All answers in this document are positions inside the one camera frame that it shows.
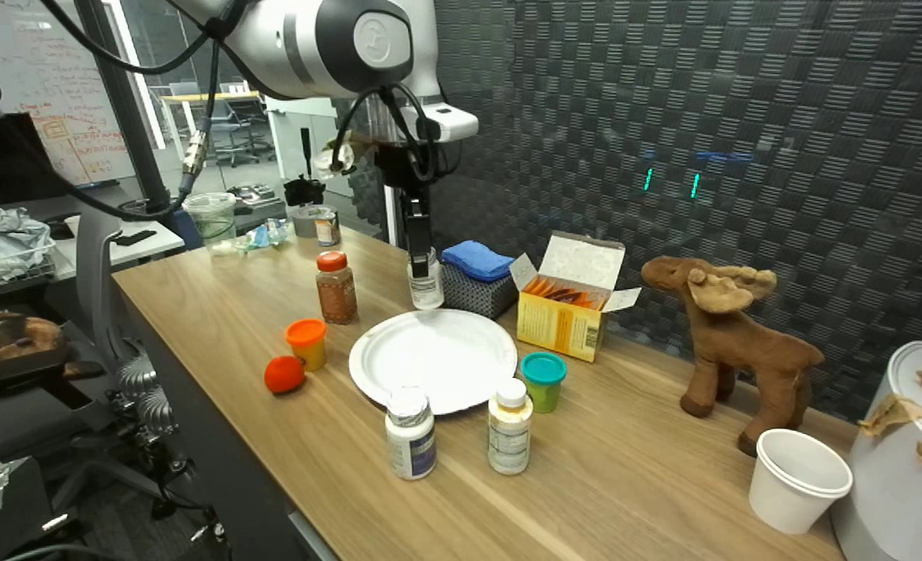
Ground yellow putty tub orange lid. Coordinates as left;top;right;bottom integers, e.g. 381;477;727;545
284;317;331;373

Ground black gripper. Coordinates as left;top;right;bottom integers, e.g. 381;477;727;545
375;139;446;287

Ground white bottle blue label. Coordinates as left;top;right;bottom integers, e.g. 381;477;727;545
383;392;441;483

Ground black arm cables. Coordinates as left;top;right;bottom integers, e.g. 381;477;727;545
38;0;454;227

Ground clear plastic container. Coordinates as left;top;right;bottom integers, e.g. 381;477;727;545
180;191;240;247

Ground orange ball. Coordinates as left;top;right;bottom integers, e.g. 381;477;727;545
261;355;308;399

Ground white paper plate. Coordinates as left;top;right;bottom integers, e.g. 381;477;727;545
345;305;520;419

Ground white paper cup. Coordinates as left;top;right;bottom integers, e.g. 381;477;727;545
749;427;856;538

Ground stained white bottle green label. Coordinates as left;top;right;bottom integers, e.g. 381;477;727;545
484;377;535;479

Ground black desk stand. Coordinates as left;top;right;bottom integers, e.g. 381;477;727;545
281;126;331;209

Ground white bottle black print label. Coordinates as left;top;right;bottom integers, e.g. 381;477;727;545
407;258;449;314

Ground yellow cardboard box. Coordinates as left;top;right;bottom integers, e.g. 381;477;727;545
508;230;645;366

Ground brown spice bottle orange lid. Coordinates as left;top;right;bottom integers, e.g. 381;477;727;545
314;250;361;328

